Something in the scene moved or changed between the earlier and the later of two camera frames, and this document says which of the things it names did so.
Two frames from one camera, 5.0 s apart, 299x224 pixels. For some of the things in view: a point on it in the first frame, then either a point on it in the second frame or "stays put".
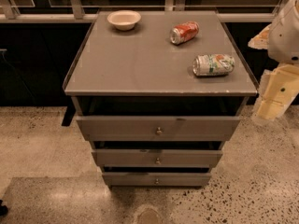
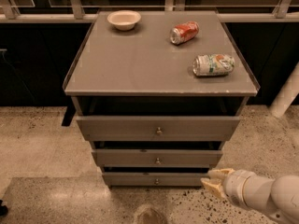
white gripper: [285, 39] to [237, 187]
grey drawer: [158, 158] stays put
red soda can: [184, 32] stays put
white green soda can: [213, 64] stays put
